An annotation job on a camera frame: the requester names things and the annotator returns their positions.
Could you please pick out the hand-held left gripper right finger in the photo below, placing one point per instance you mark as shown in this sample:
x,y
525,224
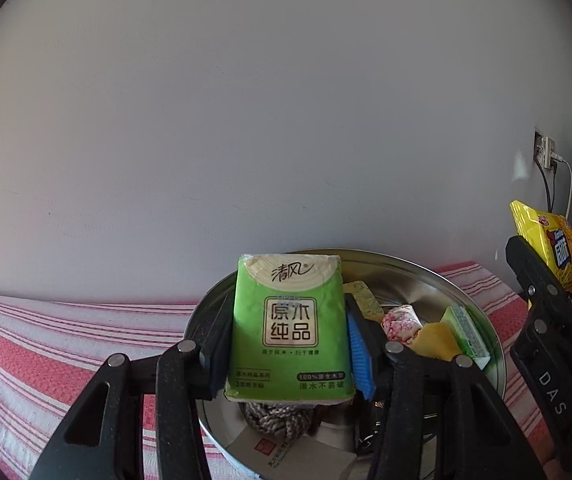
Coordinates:
x,y
361,355

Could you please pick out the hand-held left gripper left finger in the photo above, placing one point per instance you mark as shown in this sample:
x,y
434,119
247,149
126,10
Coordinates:
x,y
218,345

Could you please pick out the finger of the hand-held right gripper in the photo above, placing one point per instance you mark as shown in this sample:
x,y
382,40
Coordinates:
x,y
531,270

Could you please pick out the yellow snack packet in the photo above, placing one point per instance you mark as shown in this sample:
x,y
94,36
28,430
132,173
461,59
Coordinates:
x,y
556,245

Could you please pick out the pale yellow sponge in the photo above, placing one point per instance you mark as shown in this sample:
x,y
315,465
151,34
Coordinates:
x,y
363,297

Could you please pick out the green tissue pack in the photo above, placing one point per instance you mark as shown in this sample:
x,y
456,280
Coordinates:
x,y
468,332
291,330

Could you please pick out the orange yellow sponge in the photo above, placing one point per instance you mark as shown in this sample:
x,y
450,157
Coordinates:
x,y
436,342

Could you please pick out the round printed metal tin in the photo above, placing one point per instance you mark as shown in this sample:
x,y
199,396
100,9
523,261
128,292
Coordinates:
x,y
391,275

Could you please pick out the brown twine ball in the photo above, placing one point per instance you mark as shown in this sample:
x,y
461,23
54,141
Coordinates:
x,y
278,420

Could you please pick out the grey packet with red stamp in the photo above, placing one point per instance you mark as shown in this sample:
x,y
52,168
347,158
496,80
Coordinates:
x,y
276,452

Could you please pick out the red white striped cloth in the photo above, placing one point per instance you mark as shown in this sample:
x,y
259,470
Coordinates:
x,y
40,340

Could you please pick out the white wall socket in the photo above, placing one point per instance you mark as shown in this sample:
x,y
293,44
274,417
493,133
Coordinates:
x,y
545,152

